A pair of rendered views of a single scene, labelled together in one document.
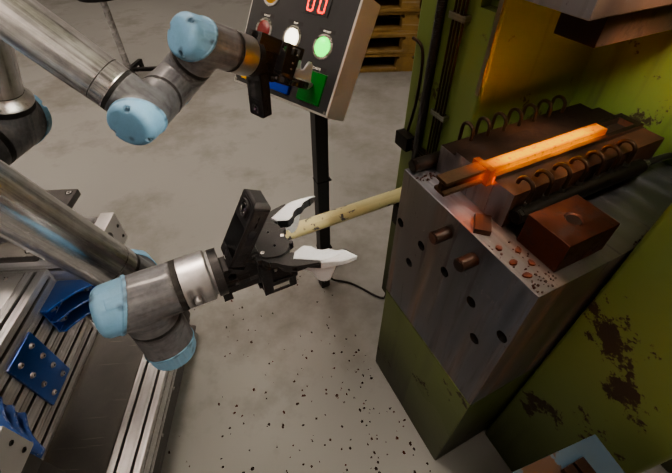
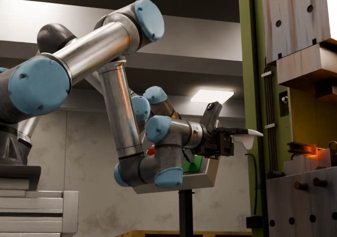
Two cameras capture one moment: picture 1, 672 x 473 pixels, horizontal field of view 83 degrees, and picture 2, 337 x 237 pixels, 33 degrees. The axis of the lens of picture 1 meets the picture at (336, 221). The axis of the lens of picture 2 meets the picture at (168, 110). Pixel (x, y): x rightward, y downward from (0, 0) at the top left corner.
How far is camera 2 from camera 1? 1.55 m
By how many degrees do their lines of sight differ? 61
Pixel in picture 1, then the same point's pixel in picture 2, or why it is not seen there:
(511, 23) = (298, 120)
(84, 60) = not seen: hidden behind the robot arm
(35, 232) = (128, 97)
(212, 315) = not seen: outside the picture
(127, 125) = (138, 104)
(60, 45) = not seen: hidden behind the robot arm
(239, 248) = (210, 119)
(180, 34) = (152, 91)
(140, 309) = (175, 122)
